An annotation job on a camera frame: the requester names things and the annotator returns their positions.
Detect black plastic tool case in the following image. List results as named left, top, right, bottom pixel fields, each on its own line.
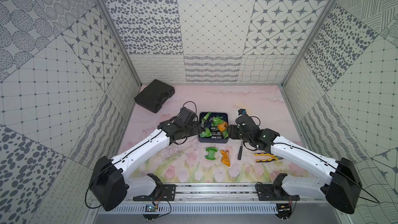
left=134, top=79, right=175, bottom=113

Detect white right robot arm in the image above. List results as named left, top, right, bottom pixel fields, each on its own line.
left=228, top=114, right=365, bottom=218

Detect green cookie packet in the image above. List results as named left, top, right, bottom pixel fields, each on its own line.
left=205, top=147, right=218, bottom=161

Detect orange cookie packet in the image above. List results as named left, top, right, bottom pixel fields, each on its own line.
left=220, top=150, right=231, bottom=167

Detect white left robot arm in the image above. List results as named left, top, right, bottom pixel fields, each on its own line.
left=87, top=107, right=200, bottom=211

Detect black handled hammer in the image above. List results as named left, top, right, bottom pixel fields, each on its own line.
left=237, top=140, right=244, bottom=161

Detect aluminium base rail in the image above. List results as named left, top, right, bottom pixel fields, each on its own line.
left=90, top=181, right=343, bottom=206

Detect yellow black pliers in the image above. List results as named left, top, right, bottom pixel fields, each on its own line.
left=255, top=152, right=279, bottom=163

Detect dark blue storage box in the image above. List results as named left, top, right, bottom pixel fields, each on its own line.
left=198, top=112, right=229, bottom=144

